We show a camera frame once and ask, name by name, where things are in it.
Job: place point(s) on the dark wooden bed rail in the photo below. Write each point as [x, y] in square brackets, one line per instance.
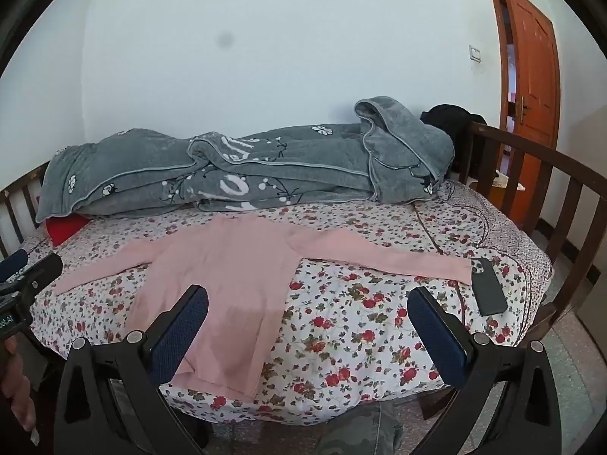
[564, 175]

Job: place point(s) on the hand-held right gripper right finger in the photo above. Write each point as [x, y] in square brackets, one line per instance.
[436, 336]

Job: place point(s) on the pink knit sweater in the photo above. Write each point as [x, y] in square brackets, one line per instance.
[223, 284]

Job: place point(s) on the white light switch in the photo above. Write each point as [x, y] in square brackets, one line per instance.
[474, 52]

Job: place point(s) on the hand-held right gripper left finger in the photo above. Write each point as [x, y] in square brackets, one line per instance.
[182, 336]

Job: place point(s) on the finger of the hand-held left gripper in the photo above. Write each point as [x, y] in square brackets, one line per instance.
[14, 263]
[40, 272]

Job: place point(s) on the floral bed sheet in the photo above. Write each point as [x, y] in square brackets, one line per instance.
[360, 313]

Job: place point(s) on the black clothing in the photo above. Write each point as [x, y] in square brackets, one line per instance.
[450, 116]

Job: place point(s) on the black smartphone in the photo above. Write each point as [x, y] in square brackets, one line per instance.
[488, 286]

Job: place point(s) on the red cloth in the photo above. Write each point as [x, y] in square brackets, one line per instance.
[64, 228]

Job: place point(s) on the camouflage pants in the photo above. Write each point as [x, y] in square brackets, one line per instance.
[360, 431]

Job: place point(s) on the tan box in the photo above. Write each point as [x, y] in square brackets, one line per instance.
[505, 187]

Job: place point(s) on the orange wooden door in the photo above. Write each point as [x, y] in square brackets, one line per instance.
[536, 66]

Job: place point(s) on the grey printed blanket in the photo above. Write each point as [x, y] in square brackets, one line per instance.
[265, 170]

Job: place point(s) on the brown door frame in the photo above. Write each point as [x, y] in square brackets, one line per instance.
[495, 33]

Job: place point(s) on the person's left hand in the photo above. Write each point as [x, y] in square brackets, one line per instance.
[16, 384]

